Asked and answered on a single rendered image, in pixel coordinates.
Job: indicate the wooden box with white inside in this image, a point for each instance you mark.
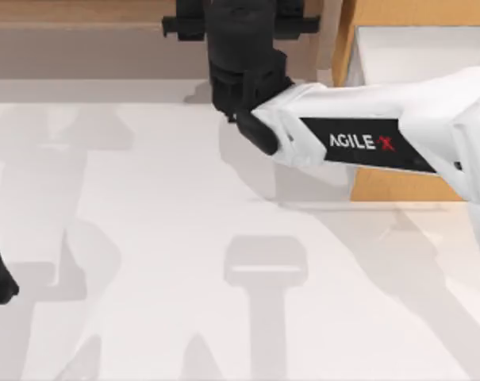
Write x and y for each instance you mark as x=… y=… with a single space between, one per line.
x=402 y=47

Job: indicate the wooden cupboard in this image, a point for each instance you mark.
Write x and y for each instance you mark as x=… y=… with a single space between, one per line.
x=85 y=47

